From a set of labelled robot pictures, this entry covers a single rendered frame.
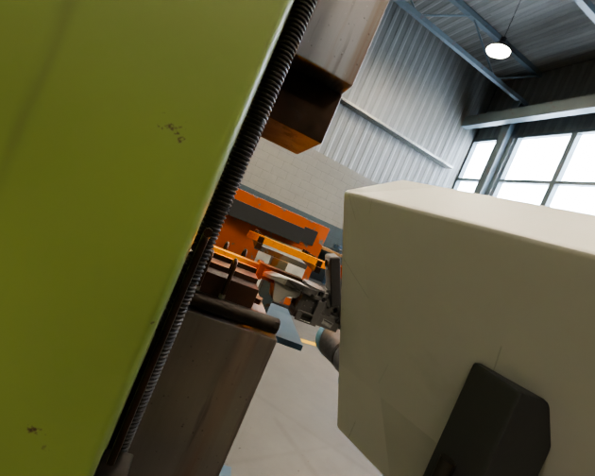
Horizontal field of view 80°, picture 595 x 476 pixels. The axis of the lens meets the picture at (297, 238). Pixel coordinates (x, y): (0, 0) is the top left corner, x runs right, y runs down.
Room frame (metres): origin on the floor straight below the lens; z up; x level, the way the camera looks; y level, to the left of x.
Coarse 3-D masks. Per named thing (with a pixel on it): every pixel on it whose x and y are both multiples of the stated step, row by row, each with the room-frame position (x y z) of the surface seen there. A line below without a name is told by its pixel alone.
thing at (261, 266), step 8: (216, 248) 0.73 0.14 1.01; (232, 256) 0.74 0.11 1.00; (240, 256) 0.75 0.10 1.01; (248, 264) 0.75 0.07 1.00; (256, 264) 0.75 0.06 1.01; (264, 264) 0.74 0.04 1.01; (256, 272) 0.75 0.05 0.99; (280, 272) 0.76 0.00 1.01; (288, 272) 0.79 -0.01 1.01; (272, 280) 0.76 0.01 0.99
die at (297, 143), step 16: (288, 80) 0.62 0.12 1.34; (304, 80) 0.63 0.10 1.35; (288, 96) 0.62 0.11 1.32; (304, 96) 0.63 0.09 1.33; (320, 96) 0.63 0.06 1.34; (336, 96) 0.64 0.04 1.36; (272, 112) 0.62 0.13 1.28; (288, 112) 0.62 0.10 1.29; (304, 112) 0.63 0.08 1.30; (320, 112) 0.64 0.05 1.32; (272, 128) 0.69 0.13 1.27; (288, 128) 0.64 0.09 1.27; (304, 128) 0.63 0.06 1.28; (320, 128) 0.64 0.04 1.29; (288, 144) 0.77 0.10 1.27; (304, 144) 0.71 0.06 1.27
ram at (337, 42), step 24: (336, 0) 0.57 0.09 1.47; (360, 0) 0.58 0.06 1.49; (384, 0) 0.59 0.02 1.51; (312, 24) 0.57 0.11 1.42; (336, 24) 0.58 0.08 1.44; (360, 24) 0.59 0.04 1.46; (312, 48) 0.57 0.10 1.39; (336, 48) 0.58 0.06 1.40; (360, 48) 0.59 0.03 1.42; (312, 72) 0.61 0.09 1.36; (336, 72) 0.59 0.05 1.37
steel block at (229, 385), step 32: (192, 320) 0.59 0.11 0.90; (224, 320) 0.61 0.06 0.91; (192, 352) 0.59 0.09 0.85; (224, 352) 0.60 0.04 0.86; (256, 352) 0.62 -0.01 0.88; (160, 384) 0.58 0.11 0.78; (192, 384) 0.60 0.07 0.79; (224, 384) 0.61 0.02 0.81; (256, 384) 0.62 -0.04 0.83; (160, 416) 0.59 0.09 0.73; (192, 416) 0.60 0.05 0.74; (224, 416) 0.62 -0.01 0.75; (160, 448) 0.59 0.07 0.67; (192, 448) 0.61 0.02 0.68; (224, 448) 0.62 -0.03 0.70
